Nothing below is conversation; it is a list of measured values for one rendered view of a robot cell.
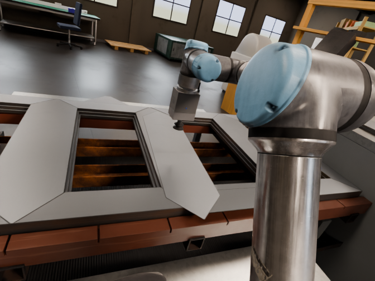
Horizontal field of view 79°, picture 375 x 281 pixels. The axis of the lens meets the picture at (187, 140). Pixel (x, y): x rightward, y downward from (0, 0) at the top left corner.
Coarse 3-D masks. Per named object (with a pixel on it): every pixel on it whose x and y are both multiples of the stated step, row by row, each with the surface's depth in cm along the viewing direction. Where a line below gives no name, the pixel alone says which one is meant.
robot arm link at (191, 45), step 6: (186, 42) 73; (192, 42) 71; (198, 42) 71; (204, 42) 74; (186, 48) 72; (192, 48) 71; (198, 48) 71; (204, 48) 72; (186, 54) 72; (186, 60) 71; (186, 66) 74; (180, 72) 77; (186, 72) 75
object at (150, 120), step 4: (144, 120) 108; (148, 120) 110; (152, 120) 111; (156, 120) 112; (160, 120) 113; (164, 120) 114; (168, 120) 115; (172, 120) 116; (176, 120) 117; (156, 124) 108; (160, 124) 109; (164, 124) 110; (168, 124) 111; (172, 124) 112
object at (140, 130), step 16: (0, 112) 93; (16, 112) 95; (80, 112) 105; (96, 112) 108; (112, 112) 110; (128, 112) 113; (144, 112) 117; (144, 128) 101; (144, 144) 92; (144, 160) 87; (240, 160) 104; (352, 192) 94; (16, 224) 49; (32, 224) 50; (48, 224) 52; (64, 224) 53; (80, 224) 55; (96, 224) 57
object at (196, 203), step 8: (176, 200) 66; (184, 200) 67; (192, 200) 68; (200, 200) 68; (208, 200) 69; (216, 200) 70; (184, 208) 64; (192, 208) 65; (200, 208) 65; (208, 208) 66
